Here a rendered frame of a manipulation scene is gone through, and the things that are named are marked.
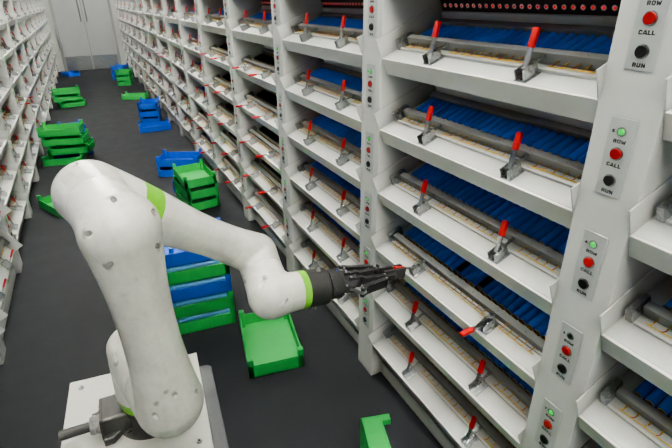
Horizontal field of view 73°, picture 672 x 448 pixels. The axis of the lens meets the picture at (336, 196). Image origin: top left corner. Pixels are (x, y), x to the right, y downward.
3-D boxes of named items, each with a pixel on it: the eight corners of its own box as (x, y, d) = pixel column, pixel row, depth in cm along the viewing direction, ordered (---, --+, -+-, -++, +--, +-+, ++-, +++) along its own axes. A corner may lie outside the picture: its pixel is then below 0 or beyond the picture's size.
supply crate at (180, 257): (146, 271, 168) (142, 253, 164) (147, 246, 185) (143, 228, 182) (228, 256, 177) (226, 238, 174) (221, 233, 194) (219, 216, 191)
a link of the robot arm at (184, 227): (135, 253, 90) (170, 216, 87) (128, 213, 97) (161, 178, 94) (262, 290, 116) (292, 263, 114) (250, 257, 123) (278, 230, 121)
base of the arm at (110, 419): (60, 469, 96) (54, 450, 94) (64, 414, 108) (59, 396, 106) (187, 426, 107) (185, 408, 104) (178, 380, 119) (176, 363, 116)
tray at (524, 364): (538, 392, 95) (532, 367, 90) (379, 258, 144) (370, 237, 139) (602, 334, 100) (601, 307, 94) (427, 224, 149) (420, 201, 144)
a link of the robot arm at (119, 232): (157, 466, 86) (75, 226, 61) (128, 410, 97) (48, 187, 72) (219, 425, 93) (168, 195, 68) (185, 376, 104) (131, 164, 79)
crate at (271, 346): (304, 366, 167) (303, 349, 164) (249, 379, 162) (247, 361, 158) (287, 316, 193) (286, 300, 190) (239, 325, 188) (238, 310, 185)
